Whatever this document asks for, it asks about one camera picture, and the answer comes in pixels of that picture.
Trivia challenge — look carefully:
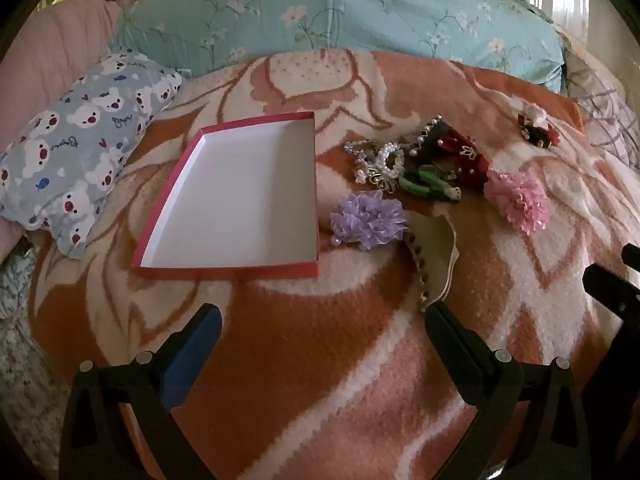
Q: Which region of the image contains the teal floral quilt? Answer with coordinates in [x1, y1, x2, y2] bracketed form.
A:
[112, 0, 567, 94]

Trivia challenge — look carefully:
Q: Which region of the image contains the green hair clip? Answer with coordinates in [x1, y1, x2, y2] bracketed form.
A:
[402, 165, 464, 204]

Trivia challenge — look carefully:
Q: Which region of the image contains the grey floral sheet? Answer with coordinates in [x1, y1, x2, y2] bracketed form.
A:
[0, 247, 73, 466]

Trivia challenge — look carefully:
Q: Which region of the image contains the crystal bead bracelet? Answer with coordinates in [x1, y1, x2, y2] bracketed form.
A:
[344, 139, 377, 161]

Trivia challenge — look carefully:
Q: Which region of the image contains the orange white patterned blanket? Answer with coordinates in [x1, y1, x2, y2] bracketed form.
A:
[27, 49, 640, 480]

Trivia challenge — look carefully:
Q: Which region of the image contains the bear print pillow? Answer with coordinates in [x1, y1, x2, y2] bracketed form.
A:
[0, 50, 184, 261]

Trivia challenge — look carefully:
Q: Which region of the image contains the white pearl hair accessory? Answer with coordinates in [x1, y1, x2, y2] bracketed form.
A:
[372, 142, 405, 177]

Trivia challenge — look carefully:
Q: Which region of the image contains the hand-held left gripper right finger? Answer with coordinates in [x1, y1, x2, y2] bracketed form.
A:
[424, 301, 591, 480]

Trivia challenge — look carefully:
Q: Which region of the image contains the red jewelry box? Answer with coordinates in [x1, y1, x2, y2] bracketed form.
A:
[131, 111, 320, 279]

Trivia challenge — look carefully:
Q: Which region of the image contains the dark feather pearl hair comb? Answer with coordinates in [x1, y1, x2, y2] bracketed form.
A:
[409, 115, 452, 159]

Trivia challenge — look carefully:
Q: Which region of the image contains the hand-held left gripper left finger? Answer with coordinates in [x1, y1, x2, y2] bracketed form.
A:
[59, 303, 223, 480]

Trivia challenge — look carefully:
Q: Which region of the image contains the purple plaid cloth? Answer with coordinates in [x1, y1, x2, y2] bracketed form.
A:
[562, 49, 640, 172]

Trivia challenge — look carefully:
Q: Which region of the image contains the silver metal hair clip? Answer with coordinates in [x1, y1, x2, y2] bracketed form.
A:
[366, 170, 397, 194]

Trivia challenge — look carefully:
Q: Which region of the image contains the small red white hair clip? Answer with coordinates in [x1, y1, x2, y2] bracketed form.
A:
[517, 103, 561, 149]

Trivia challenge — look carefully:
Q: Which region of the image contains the beige studded hair clip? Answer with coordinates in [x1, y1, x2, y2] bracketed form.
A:
[406, 215, 459, 312]

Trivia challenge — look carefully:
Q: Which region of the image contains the red bow hair clip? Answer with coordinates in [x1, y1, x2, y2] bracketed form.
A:
[440, 128, 469, 154]
[454, 150, 491, 184]

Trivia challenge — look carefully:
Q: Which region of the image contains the purple flower hair tie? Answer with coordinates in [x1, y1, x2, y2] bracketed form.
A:
[330, 192, 409, 251]

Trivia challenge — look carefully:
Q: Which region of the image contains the pink flower hair tie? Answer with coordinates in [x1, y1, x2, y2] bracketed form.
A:
[483, 169, 551, 235]

